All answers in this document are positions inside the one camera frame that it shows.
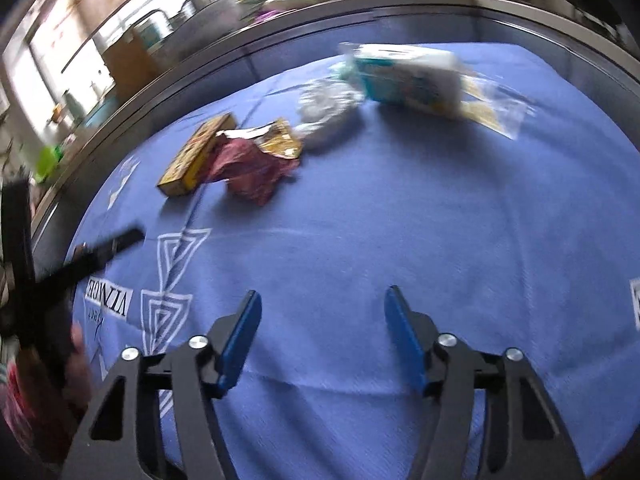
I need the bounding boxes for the crumpled white plastic wrapper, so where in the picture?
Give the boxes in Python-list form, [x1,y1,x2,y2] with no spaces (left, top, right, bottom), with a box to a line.
[293,78,364,150]

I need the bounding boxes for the kitchen counter cabinets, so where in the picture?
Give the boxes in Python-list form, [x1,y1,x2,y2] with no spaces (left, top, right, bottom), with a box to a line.
[32,0,639,271]

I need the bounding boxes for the person's left hand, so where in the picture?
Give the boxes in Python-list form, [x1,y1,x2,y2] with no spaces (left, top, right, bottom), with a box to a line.
[14,320,97,411]

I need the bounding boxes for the red yellow snack wrapper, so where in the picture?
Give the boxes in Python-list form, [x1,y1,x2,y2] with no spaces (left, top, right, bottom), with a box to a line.
[200,118,304,206]

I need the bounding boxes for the white tissue pack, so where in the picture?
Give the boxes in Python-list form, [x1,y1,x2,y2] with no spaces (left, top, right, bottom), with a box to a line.
[340,42,463,118]

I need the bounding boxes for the blue printed tablecloth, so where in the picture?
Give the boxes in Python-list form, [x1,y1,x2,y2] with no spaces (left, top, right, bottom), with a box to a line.
[74,44,639,479]

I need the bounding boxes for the yellow cardboard box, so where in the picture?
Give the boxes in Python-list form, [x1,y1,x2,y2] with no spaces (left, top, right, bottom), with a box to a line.
[156,113,236,197]

